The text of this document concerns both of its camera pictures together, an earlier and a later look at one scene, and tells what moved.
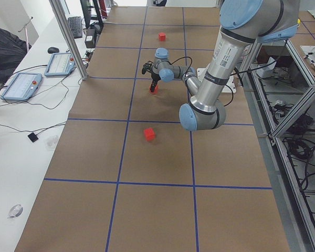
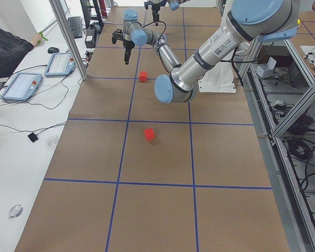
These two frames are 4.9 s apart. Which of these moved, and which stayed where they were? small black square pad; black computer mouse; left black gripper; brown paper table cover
Moved: left black gripper
Stayed: black computer mouse; small black square pad; brown paper table cover
